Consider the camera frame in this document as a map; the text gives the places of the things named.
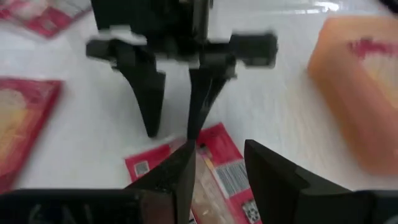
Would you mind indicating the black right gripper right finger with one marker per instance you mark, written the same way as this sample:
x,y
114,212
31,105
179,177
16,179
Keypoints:
x,y
295,202

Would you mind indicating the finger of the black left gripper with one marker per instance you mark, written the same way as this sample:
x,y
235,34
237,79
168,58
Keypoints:
x,y
146,93
205,93

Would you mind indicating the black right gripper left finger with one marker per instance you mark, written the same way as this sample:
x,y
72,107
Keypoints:
x,y
124,208

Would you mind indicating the red Orville popcorn bag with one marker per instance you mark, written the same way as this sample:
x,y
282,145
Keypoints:
x,y
25,124
231,177
46,18

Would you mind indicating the orange plastic basket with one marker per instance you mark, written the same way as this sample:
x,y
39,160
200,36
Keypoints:
x,y
342,118

